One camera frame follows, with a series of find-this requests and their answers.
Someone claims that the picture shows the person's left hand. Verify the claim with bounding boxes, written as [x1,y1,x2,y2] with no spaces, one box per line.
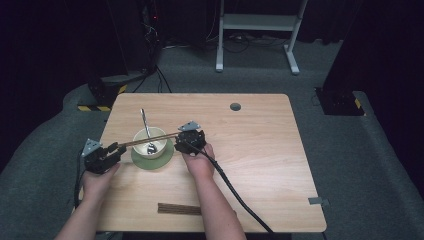
[81,161,122,202]

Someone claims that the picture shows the black column stand base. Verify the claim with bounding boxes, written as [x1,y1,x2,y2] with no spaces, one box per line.
[314,0,367,117]

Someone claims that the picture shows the white metal stand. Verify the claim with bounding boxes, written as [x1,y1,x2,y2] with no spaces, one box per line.
[215,0,309,76]

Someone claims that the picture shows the row of brown chopsticks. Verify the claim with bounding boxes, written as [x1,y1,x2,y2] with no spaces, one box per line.
[157,202,202,216]

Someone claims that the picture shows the grey tape piece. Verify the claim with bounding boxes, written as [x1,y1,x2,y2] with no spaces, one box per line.
[307,196,331,206]

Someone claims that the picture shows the round green coaster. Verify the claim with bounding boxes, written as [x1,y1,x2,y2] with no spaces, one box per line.
[130,137,175,171]

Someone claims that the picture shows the black floor cables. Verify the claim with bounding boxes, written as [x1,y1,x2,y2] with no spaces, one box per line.
[131,64,173,94]

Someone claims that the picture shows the person's right hand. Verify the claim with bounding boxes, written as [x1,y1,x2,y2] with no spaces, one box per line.
[181,142,216,182]

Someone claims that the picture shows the dark equipment rack with wires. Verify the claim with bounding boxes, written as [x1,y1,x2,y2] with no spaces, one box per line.
[105,0,163,75]

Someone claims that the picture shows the cream ceramic bowl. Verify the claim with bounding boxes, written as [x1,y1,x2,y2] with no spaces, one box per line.
[132,126,168,160]

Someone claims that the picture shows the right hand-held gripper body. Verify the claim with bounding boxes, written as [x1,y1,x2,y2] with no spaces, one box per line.
[174,120,207,156]

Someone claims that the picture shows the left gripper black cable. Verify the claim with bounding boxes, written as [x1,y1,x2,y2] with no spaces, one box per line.
[73,149,86,210]

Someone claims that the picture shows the black stand base striped tape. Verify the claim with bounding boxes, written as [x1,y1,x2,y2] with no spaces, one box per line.
[77,73,130,113]

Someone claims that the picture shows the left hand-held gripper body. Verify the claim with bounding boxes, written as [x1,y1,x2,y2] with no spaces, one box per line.
[81,137,122,175]

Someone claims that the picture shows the brown wooden chopstick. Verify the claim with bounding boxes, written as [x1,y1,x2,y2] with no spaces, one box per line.
[117,132,183,148]

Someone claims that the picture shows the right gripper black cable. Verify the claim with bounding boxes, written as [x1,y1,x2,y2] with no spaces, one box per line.
[186,141,275,234]

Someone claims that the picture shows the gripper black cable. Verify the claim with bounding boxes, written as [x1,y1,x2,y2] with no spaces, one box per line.
[186,141,275,234]
[73,149,86,210]

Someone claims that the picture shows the metal spoon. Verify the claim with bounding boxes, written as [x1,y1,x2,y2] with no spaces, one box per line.
[139,108,158,155]

